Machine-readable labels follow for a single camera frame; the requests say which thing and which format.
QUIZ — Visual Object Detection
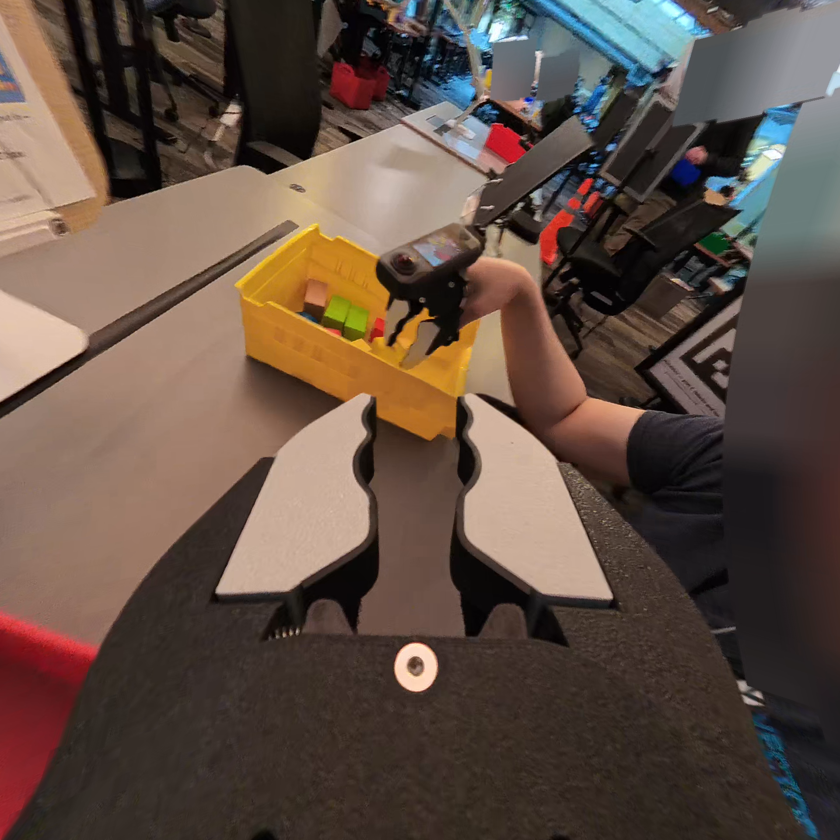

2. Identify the person's right forearm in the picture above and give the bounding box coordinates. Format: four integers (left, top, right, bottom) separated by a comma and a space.
499, 276, 647, 488

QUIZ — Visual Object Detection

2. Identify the white tilted sheet stand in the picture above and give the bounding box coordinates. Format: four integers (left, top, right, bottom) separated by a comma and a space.
433, 0, 496, 139

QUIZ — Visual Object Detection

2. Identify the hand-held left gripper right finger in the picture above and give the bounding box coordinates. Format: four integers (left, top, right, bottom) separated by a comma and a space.
451, 392, 616, 636

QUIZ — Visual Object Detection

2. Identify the orange traffic cone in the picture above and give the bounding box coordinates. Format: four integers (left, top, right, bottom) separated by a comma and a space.
541, 177, 601, 266

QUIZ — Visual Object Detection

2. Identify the red storage box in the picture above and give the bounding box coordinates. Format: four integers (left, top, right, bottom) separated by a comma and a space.
329, 56, 391, 110

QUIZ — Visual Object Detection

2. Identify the red plastic bin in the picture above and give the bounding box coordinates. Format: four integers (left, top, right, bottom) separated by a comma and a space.
486, 123, 529, 164
0, 612, 99, 818

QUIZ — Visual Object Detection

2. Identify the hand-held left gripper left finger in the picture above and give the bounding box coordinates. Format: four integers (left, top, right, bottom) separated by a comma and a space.
214, 392, 382, 636

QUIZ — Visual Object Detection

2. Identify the black office chair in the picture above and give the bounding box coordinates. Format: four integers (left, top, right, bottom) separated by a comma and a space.
223, 0, 322, 173
545, 200, 742, 358

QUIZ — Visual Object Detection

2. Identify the grey board on pole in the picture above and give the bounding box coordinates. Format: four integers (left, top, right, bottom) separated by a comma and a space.
600, 92, 706, 201

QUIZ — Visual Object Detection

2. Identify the framed tag sign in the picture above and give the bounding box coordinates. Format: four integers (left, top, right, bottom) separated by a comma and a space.
635, 295, 742, 417

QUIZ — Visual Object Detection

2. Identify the yellow plastic bin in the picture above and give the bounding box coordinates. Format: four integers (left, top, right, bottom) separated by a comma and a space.
235, 223, 480, 442

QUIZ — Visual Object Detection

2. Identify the white stand with dark board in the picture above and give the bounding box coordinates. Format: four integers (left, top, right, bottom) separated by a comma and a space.
467, 117, 595, 253

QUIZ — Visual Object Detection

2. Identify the instruction sheet stand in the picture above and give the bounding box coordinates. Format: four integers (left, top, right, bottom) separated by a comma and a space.
0, 0, 109, 403

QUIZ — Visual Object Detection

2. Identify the person's right hand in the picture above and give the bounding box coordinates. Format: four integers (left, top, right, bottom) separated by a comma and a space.
461, 258, 532, 327

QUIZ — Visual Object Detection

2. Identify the grey storage box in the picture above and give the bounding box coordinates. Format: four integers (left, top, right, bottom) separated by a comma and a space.
637, 276, 693, 319

